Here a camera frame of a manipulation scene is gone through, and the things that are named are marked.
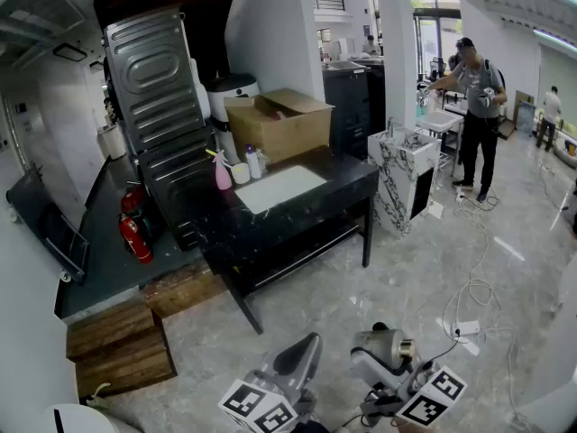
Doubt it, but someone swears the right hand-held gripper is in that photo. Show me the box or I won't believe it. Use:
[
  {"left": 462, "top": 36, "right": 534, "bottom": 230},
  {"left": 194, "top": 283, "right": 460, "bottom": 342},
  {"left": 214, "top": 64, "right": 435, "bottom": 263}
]
[{"left": 350, "top": 321, "right": 469, "bottom": 428}]

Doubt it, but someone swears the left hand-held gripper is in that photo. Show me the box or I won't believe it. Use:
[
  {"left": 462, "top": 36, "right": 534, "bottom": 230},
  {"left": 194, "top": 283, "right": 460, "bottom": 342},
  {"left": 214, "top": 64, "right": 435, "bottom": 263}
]
[{"left": 218, "top": 331, "right": 324, "bottom": 433}]

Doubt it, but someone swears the frosted bottle with gold cap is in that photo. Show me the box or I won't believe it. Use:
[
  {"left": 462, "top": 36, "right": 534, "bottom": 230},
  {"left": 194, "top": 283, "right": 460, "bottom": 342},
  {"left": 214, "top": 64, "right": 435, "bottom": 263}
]
[{"left": 353, "top": 328, "right": 417, "bottom": 372}]

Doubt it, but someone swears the person's right forearm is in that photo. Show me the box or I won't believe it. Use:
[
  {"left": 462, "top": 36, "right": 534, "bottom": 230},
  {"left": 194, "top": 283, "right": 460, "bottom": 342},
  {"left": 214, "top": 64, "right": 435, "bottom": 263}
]
[{"left": 390, "top": 417, "right": 441, "bottom": 433}]

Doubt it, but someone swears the white sink basin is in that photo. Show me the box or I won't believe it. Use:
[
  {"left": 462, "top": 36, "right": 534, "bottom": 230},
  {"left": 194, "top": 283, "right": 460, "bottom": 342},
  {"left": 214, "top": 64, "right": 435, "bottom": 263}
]
[{"left": 234, "top": 164, "right": 328, "bottom": 216}]

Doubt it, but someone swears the pink spray bottle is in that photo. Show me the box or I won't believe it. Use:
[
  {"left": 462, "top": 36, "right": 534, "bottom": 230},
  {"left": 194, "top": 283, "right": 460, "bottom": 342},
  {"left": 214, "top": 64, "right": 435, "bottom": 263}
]
[{"left": 211, "top": 150, "right": 234, "bottom": 192}]

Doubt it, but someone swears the white bottle blue cap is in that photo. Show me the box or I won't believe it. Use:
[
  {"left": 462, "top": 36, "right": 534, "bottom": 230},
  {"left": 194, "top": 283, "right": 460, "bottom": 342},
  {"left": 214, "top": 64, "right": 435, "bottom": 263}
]
[{"left": 244, "top": 143, "right": 263, "bottom": 180}]

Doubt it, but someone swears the white utility sink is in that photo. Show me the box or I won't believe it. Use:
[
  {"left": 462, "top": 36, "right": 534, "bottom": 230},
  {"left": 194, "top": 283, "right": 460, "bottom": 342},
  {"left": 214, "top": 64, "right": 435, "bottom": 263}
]
[{"left": 415, "top": 108, "right": 465, "bottom": 178}]

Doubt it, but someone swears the white power strip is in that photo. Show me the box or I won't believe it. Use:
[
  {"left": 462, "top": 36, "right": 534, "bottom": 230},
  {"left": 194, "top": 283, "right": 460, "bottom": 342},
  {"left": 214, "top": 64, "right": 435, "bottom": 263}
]
[{"left": 452, "top": 319, "right": 481, "bottom": 337}]

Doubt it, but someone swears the white marble cabinet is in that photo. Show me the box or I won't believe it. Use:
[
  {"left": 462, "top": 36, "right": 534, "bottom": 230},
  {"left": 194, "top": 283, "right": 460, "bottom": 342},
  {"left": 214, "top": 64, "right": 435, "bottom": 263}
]
[{"left": 367, "top": 117, "right": 442, "bottom": 240}]

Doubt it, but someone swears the white cup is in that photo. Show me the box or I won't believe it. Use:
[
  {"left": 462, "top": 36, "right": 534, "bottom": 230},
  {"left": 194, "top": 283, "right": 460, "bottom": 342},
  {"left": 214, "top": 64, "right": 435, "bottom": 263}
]
[{"left": 230, "top": 161, "right": 252, "bottom": 185}]

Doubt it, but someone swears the red fire extinguisher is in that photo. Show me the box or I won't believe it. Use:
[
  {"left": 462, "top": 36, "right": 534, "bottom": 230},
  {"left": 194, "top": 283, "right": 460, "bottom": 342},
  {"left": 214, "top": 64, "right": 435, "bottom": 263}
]
[
  {"left": 120, "top": 185, "right": 146, "bottom": 218},
  {"left": 117, "top": 214, "right": 154, "bottom": 265}
]

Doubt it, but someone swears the grey metal washing machine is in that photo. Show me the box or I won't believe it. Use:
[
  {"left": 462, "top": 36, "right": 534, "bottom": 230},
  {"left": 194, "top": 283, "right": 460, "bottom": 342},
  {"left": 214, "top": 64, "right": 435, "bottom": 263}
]
[
  {"left": 102, "top": 6, "right": 207, "bottom": 155},
  {"left": 133, "top": 124, "right": 223, "bottom": 252}
]

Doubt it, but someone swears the white appliance with black stripe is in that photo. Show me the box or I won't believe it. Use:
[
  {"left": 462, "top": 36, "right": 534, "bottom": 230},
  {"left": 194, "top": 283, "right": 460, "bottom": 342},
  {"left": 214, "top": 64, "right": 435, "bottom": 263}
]
[{"left": 44, "top": 402, "right": 142, "bottom": 433}]

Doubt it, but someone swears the yellow sponge brush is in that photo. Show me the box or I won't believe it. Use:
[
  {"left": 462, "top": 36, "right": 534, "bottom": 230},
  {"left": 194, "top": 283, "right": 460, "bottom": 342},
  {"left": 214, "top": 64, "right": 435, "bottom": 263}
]
[{"left": 205, "top": 148, "right": 244, "bottom": 170}]

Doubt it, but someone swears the brown cardboard box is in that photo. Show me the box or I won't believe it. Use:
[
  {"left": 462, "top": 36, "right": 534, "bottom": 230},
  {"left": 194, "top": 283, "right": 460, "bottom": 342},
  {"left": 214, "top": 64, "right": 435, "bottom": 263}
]
[{"left": 224, "top": 88, "right": 335, "bottom": 165}]

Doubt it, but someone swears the black cabinet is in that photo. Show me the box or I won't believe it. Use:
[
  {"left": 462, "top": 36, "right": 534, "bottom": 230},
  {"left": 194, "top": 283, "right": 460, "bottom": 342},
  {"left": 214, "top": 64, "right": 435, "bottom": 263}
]
[{"left": 322, "top": 60, "right": 387, "bottom": 161}]

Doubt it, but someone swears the white round appliance black band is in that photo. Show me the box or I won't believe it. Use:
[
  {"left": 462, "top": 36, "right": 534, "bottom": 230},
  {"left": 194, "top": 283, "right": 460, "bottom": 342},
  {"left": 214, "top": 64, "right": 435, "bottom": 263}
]
[{"left": 205, "top": 73, "right": 261, "bottom": 166}]

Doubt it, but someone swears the black flatbed cart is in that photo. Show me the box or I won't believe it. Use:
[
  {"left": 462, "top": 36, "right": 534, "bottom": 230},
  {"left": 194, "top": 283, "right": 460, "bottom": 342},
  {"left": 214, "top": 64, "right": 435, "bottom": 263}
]
[{"left": 5, "top": 164, "right": 90, "bottom": 285}]

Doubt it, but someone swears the white waste bin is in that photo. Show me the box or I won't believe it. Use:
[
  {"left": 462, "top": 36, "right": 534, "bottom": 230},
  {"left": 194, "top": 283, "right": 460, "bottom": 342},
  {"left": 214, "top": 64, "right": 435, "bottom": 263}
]
[{"left": 97, "top": 124, "right": 128, "bottom": 161}]

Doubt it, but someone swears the black balcony railing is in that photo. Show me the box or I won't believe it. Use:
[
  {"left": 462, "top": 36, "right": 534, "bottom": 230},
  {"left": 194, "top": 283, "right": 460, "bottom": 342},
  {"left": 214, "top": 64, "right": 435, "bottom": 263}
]
[{"left": 309, "top": 0, "right": 348, "bottom": 13}]

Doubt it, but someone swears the black cable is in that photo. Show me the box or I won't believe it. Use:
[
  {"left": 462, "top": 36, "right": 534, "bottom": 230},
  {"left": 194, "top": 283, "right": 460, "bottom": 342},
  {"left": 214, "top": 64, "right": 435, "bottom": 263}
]
[{"left": 342, "top": 336, "right": 462, "bottom": 428}]

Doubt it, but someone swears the white cable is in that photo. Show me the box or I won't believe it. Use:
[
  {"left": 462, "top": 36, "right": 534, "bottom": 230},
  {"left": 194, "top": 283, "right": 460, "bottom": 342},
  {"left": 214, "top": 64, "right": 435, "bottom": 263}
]
[{"left": 442, "top": 187, "right": 522, "bottom": 423}]

